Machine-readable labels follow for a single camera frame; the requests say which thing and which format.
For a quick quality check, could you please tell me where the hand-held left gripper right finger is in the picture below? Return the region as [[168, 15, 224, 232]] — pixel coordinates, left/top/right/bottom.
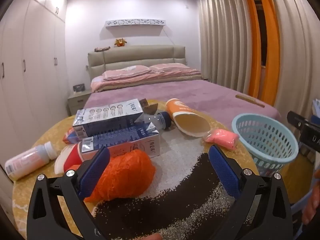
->
[[209, 145, 294, 240]]

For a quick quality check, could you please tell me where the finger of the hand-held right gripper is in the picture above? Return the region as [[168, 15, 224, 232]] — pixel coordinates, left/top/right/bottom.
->
[[287, 111, 320, 153]]

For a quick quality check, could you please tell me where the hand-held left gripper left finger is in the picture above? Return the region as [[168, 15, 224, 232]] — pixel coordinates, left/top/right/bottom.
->
[[26, 146, 118, 240]]

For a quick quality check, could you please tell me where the red and white paper cup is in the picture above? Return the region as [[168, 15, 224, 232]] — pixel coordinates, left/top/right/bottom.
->
[[54, 145, 88, 174]]

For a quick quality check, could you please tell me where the orange mesh bag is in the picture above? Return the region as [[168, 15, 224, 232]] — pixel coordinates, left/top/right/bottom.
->
[[84, 149, 156, 203]]

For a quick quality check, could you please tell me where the light blue plastic basket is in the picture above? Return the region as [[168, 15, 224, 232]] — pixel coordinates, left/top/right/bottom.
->
[[232, 113, 299, 175]]

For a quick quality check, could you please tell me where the red and blue snack packet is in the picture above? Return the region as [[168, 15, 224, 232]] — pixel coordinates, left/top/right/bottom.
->
[[62, 127, 78, 145]]

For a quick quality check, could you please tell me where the clear plastic bottle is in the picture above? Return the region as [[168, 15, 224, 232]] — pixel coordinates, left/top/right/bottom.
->
[[143, 111, 172, 131]]

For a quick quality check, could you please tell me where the person's right hand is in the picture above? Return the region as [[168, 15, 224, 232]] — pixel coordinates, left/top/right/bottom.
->
[[301, 186, 320, 227]]

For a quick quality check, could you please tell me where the light blue plastic chair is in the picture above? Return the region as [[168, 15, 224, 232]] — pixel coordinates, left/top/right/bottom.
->
[[311, 99, 320, 121]]

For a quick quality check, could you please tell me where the pink packet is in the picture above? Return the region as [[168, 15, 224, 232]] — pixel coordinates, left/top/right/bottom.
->
[[203, 128, 239, 151]]

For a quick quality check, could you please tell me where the yellow panda printed mat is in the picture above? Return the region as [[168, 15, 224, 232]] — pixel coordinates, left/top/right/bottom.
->
[[11, 110, 262, 240]]

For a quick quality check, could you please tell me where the white and blue milk carton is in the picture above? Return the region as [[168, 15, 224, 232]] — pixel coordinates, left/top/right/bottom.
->
[[81, 122, 161, 160]]

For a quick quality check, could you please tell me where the dark blue milk carton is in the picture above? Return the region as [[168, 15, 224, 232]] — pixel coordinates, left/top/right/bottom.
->
[[72, 98, 147, 141]]

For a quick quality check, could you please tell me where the small white plastic bottle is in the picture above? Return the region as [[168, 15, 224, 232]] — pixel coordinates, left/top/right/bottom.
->
[[4, 141, 59, 181]]

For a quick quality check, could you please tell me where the wooden stick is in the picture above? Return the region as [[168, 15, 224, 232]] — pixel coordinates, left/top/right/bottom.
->
[[235, 94, 265, 108]]

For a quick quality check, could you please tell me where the orange paper cup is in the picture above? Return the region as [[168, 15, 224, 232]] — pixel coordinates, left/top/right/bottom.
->
[[165, 98, 211, 138]]

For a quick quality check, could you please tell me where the beige nightstand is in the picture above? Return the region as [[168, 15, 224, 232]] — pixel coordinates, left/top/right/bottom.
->
[[68, 90, 92, 117]]

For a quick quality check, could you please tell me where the beige curtain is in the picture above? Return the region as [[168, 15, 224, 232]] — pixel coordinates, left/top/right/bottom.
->
[[267, 0, 320, 122], [197, 0, 251, 95]]

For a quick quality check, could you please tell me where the purple bed blanket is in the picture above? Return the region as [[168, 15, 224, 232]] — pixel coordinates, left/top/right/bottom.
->
[[82, 79, 282, 131]]

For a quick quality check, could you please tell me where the brown cardboard piece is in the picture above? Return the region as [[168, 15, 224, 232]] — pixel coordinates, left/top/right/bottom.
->
[[139, 98, 159, 114]]

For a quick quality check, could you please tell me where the orange curtain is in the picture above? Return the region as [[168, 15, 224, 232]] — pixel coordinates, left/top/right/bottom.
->
[[239, 0, 262, 98], [257, 0, 281, 106]]

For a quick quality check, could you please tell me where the pink pillow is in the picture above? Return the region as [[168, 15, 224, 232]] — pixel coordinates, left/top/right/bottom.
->
[[102, 65, 151, 82], [149, 63, 191, 74]]

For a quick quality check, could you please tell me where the white wardrobe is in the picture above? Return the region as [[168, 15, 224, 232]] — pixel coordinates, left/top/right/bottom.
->
[[0, 0, 69, 180]]

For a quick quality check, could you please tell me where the beige padded headboard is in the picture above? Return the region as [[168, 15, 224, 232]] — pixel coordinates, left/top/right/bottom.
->
[[87, 45, 187, 83]]

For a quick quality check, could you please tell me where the white printed wall shelf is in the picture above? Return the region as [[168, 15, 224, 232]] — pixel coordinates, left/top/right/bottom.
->
[[105, 19, 166, 28]]

